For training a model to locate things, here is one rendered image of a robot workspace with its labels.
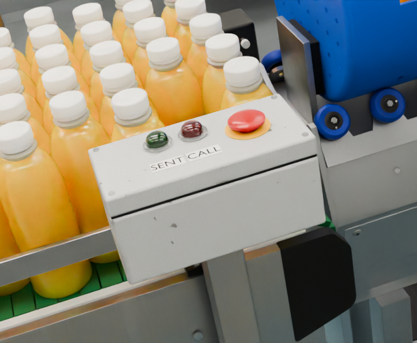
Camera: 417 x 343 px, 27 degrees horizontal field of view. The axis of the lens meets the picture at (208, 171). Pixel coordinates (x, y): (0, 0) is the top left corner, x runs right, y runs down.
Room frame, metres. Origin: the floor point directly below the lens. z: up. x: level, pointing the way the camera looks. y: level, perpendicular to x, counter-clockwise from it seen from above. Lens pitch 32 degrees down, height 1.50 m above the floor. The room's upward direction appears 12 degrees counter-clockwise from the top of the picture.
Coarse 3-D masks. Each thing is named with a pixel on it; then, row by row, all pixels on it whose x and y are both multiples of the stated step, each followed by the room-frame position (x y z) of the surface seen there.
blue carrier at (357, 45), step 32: (288, 0) 1.08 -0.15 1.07; (320, 0) 0.96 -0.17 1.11; (352, 0) 0.88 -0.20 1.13; (384, 0) 0.89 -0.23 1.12; (416, 0) 0.89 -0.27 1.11; (320, 32) 0.97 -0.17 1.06; (352, 32) 0.88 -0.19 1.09; (384, 32) 0.89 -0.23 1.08; (416, 32) 0.89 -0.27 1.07; (352, 64) 0.89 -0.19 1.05; (384, 64) 0.90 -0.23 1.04; (416, 64) 0.91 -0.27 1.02; (352, 96) 0.93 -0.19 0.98
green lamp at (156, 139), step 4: (152, 132) 0.71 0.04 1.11; (156, 132) 0.71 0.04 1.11; (160, 132) 0.71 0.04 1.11; (164, 132) 0.71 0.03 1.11; (148, 136) 0.71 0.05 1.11; (152, 136) 0.70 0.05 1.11; (156, 136) 0.70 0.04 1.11; (160, 136) 0.70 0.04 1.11; (164, 136) 0.70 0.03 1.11; (148, 140) 0.70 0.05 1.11; (152, 140) 0.70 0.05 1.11; (156, 140) 0.70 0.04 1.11; (160, 140) 0.70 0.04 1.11; (164, 140) 0.70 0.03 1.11; (148, 144) 0.70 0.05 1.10; (152, 144) 0.70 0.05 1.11; (156, 144) 0.70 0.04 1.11; (160, 144) 0.70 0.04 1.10; (164, 144) 0.70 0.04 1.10
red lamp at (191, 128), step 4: (192, 120) 0.72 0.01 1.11; (196, 120) 0.72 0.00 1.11; (184, 124) 0.72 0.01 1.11; (188, 124) 0.71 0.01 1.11; (192, 124) 0.71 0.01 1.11; (196, 124) 0.71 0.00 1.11; (200, 124) 0.71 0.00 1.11; (184, 128) 0.71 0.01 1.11; (188, 128) 0.71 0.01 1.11; (192, 128) 0.71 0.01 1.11; (196, 128) 0.71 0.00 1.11; (200, 128) 0.71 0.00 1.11; (184, 132) 0.71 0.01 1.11; (188, 132) 0.70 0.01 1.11; (192, 132) 0.70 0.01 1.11; (196, 132) 0.70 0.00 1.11; (200, 132) 0.71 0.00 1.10; (184, 136) 0.71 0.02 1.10; (188, 136) 0.70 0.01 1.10; (192, 136) 0.70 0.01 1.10
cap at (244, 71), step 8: (248, 56) 0.85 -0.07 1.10; (232, 64) 0.84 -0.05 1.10; (240, 64) 0.83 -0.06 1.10; (248, 64) 0.83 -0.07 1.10; (256, 64) 0.83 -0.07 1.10; (224, 72) 0.83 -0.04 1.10; (232, 72) 0.82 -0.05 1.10; (240, 72) 0.82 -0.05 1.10; (248, 72) 0.82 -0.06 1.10; (256, 72) 0.82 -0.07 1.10; (232, 80) 0.82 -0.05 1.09; (240, 80) 0.82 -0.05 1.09; (248, 80) 0.82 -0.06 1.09; (256, 80) 0.82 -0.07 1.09
